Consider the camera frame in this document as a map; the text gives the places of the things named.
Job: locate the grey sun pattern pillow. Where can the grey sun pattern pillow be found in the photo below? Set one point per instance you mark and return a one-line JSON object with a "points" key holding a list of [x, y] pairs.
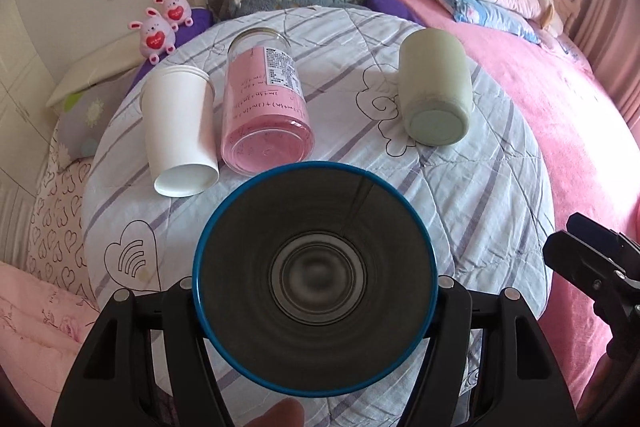
{"points": [[85, 116]]}

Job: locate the pink labelled glass jar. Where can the pink labelled glass jar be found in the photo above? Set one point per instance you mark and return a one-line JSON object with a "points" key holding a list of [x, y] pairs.
{"points": [[265, 122]]}

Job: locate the blue black metal can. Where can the blue black metal can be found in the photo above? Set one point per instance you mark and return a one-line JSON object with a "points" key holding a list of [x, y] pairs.
{"points": [[315, 279]]}

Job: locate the pale green ceramic cup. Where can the pale green ceramic cup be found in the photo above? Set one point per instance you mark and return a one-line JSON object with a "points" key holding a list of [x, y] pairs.
{"points": [[434, 87]]}

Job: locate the fingertip at bottom edge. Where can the fingertip at bottom edge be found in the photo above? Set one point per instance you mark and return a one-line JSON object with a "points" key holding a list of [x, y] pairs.
{"points": [[286, 413]]}

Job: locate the cream wardrobe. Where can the cream wardrobe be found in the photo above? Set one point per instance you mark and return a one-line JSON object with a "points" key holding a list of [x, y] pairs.
{"points": [[26, 128]]}

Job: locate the pink bunny plush left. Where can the pink bunny plush left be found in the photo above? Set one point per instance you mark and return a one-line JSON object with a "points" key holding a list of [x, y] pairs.
{"points": [[156, 36]]}

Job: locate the heart pattern bed sheet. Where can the heart pattern bed sheet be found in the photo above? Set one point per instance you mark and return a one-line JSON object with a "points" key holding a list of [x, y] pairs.
{"points": [[55, 249]]}

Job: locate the striped white quilt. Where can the striped white quilt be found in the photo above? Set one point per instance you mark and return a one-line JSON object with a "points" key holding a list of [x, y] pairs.
{"points": [[485, 201]]}

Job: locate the pink bunny plush right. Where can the pink bunny plush right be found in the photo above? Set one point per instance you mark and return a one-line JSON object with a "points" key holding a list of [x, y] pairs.
{"points": [[176, 12]]}

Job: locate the white paper cup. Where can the white paper cup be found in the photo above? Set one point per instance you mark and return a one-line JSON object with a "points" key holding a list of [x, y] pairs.
{"points": [[177, 107]]}

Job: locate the pink floral blanket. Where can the pink floral blanket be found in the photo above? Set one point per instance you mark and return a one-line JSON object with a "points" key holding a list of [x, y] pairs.
{"points": [[42, 330]]}

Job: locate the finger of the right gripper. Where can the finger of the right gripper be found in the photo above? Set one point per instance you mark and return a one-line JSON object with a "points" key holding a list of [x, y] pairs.
{"points": [[607, 241], [578, 263]]}

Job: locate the pink fleece blanket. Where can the pink fleece blanket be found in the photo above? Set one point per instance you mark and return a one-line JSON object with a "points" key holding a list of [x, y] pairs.
{"points": [[591, 156]]}

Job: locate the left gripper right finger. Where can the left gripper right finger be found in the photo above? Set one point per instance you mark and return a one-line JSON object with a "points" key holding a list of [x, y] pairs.
{"points": [[434, 396]]}

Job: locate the blue cartoon pillow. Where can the blue cartoon pillow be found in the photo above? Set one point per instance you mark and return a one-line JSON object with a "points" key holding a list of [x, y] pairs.
{"points": [[490, 15]]}

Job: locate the pink bunny plush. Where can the pink bunny plush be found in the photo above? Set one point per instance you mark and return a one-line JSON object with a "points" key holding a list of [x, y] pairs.
{"points": [[176, 12], [156, 36]]}

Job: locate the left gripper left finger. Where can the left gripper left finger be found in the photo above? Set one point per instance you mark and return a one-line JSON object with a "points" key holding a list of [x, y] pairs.
{"points": [[198, 400]]}

